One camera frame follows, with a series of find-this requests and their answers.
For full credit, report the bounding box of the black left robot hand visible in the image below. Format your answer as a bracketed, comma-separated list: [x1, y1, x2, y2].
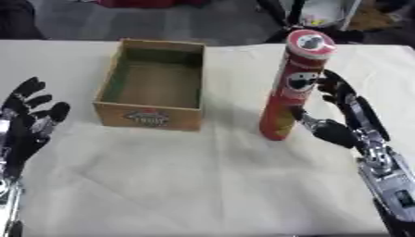
[0, 76, 73, 181]

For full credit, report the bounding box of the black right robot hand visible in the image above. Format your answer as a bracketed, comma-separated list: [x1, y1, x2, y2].
[290, 69, 393, 157]

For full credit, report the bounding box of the tan cardboard box green inside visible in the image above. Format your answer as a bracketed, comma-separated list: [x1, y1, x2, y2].
[92, 38, 208, 132]

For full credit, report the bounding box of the red cylindrical chip can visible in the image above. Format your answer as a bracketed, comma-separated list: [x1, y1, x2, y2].
[258, 29, 339, 142]

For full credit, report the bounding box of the black tripod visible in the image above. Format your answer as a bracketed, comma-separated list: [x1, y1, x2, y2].
[254, 0, 367, 44]

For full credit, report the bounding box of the dark chair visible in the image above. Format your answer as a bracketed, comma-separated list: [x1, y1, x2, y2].
[0, 0, 47, 40]

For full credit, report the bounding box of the red bag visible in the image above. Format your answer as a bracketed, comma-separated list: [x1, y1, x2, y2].
[95, 0, 209, 9]

